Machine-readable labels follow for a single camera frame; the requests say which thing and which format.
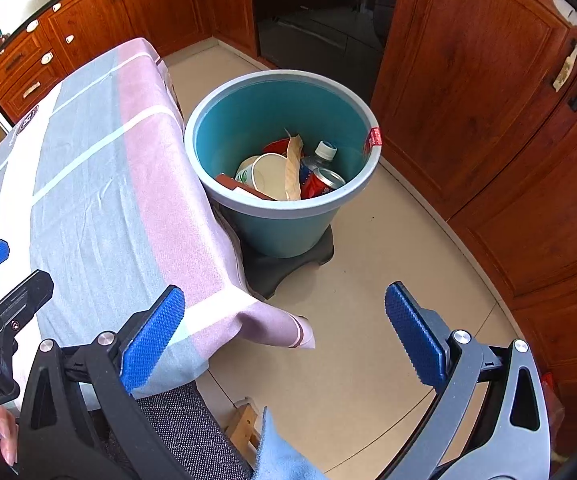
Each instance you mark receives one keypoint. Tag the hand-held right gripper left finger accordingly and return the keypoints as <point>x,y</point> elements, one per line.
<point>153,335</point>

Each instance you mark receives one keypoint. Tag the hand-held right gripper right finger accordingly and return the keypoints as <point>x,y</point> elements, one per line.
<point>413,335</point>

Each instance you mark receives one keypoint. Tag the teal plastic bin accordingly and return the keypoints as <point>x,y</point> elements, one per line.
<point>278,230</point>

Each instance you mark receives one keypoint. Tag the brown patterned box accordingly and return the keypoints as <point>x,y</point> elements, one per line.
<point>238,185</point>

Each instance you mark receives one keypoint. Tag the red soda can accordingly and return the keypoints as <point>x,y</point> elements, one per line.
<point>318,185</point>

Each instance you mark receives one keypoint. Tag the white paper cup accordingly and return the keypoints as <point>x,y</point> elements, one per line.
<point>266,172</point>

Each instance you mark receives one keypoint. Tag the clear plastic water bottle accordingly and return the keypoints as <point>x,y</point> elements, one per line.
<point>318,157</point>

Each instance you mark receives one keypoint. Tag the red snack packet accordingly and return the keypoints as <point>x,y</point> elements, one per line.
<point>278,146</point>

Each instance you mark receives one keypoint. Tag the person's left hand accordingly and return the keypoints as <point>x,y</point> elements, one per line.
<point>4,435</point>

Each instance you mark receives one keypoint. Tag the person's grey trouser legs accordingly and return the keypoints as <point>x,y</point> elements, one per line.
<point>183,435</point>

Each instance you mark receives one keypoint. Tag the wooden stool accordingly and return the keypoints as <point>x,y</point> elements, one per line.
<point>243,425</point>

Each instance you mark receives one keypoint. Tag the checked pink grey tablecloth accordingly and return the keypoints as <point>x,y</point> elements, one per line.
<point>93,185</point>

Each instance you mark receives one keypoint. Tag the black bin stand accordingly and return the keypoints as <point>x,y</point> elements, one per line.
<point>278,270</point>

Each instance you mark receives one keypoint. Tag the red plastic bag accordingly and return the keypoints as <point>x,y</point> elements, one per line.
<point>553,410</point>

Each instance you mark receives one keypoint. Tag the light blue cloth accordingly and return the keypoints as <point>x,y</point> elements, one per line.
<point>283,455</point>

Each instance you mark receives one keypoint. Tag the brown wooden kitchen cabinets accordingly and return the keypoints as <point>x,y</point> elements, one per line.
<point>468,110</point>

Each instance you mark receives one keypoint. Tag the built-in black oven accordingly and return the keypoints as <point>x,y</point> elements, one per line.
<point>318,10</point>

